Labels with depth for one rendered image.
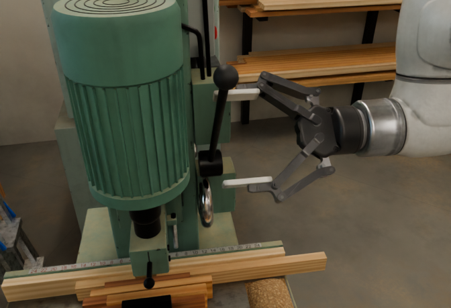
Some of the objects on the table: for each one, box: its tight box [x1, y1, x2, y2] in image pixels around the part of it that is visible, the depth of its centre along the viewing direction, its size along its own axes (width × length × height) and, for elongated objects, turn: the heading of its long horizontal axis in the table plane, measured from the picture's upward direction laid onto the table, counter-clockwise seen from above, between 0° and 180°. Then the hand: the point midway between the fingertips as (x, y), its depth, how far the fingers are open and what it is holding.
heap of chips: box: [244, 278, 294, 308], centre depth 81 cm, size 9×14×4 cm, turn 9°
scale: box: [28, 242, 262, 274], centre depth 87 cm, size 50×1×1 cm, turn 99°
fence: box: [3, 240, 283, 279], centre depth 88 cm, size 60×2×6 cm, turn 99°
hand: (225, 138), depth 59 cm, fingers open, 13 cm apart
